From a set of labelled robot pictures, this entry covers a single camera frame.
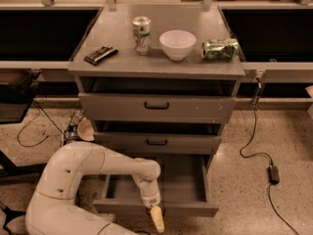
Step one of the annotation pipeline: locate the grey drawer cabinet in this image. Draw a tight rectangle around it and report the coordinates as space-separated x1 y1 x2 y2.
67 3 246 181

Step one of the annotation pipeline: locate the crumpled chip bag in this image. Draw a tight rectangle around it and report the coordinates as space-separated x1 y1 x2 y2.
61 110 84 146

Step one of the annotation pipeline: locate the white bowl on floor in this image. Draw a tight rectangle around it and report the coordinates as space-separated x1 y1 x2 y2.
77 118 94 142

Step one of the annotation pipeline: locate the grey top drawer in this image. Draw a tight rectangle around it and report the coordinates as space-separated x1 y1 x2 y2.
79 93 235 123

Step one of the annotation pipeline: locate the green soda can lying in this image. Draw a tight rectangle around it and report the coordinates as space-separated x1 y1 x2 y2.
201 38 239 61

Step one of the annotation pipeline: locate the thin black floor cable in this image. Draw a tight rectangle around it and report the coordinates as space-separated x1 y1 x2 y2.
16 98 67 149

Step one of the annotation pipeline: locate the grey bottom drawer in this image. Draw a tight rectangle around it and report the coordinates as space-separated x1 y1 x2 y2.
93 154 218 217

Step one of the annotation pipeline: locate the black power adapter with cable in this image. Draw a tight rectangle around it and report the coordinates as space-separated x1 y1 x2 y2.
239 78 300 235

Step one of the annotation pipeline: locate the black tripod leg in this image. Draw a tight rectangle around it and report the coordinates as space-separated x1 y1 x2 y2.
0 202 25 235

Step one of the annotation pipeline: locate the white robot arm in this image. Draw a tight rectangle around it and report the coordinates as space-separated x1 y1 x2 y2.
25 141 164 235

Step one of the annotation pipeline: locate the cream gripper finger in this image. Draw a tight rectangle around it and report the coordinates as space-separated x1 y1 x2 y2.
150 206 165 233

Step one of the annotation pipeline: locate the upright white soda can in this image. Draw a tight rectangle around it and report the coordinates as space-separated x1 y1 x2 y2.
132 16 152 55

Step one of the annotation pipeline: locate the black stand with tray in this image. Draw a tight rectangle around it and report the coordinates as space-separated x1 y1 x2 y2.
0 70 45 178

